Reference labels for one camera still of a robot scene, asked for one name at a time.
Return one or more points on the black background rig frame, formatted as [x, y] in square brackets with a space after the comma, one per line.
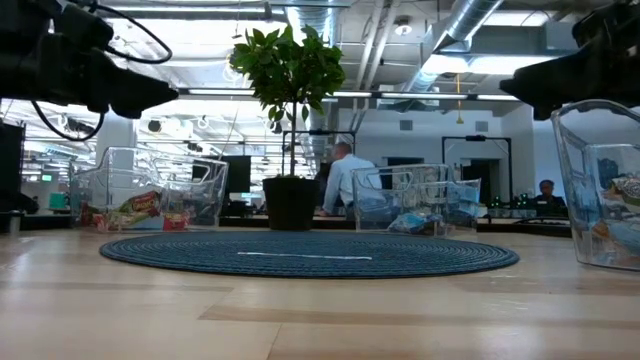
[475, 138]

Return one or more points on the black cabinet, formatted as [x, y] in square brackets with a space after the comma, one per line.
[11, 175]

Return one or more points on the black background monitor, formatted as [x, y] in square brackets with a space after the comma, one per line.
[239, 172]

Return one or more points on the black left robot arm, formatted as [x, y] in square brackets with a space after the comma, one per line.
[20, 60]

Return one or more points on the white blue granola bar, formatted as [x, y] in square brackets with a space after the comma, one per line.
[627, 245]

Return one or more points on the black aluminium table frame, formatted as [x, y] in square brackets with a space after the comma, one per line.
[525, 228]

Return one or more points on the silver ventilation duct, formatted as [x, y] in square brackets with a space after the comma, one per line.
[460, 25]

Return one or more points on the ceiling light strip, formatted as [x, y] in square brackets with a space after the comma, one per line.
[425, 95]
[350, 94]

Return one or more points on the person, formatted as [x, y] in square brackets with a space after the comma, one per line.
[547, 192]
[345, 180]

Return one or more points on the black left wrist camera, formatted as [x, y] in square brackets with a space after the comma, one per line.
[85, 27]

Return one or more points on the round dark blue woven placemat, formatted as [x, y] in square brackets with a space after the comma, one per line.
[400, 257]

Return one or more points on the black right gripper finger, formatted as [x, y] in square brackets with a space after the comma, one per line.
[560, 85]

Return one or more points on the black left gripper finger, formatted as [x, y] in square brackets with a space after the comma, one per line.
[135, 95]

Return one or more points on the clear plastic bin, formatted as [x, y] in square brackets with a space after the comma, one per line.
[400, 190]
[100, 170]
[580, 200]

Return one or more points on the green plant in black pot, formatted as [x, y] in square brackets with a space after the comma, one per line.
[290, 200]

